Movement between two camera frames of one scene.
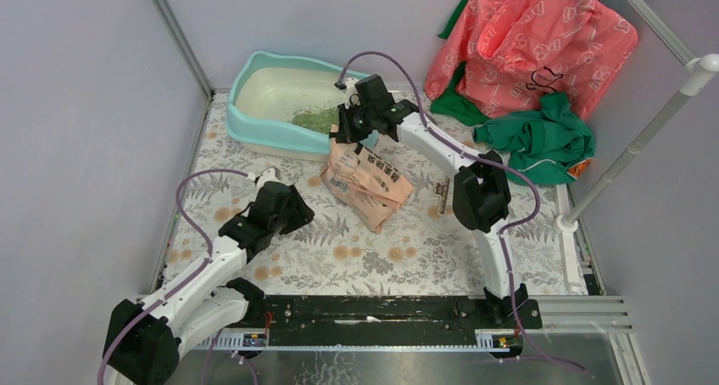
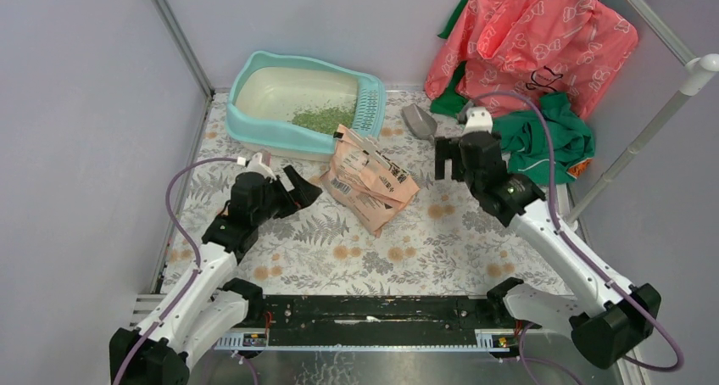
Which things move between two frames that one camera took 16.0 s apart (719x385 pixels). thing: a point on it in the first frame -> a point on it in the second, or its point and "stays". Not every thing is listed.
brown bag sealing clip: [441, 189] -> [366, 146]
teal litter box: [286, 108] stays
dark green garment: [454, 108] stays
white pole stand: [699, 67] stays
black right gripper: [346, 135] -> [447, 148]
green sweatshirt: [552, 145] stays
